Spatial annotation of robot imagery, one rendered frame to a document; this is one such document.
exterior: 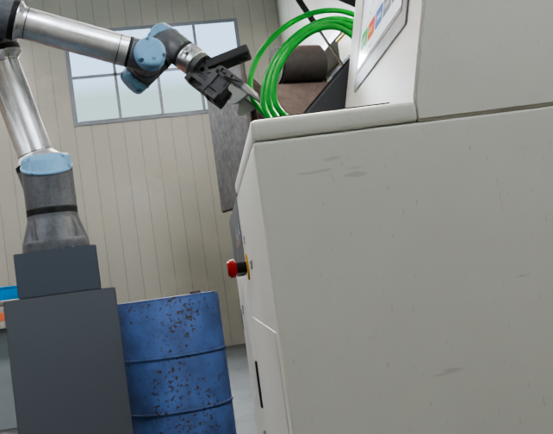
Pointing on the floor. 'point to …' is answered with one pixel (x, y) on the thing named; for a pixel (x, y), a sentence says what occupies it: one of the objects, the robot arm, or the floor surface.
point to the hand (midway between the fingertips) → (261, 102)
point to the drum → (177, 365)
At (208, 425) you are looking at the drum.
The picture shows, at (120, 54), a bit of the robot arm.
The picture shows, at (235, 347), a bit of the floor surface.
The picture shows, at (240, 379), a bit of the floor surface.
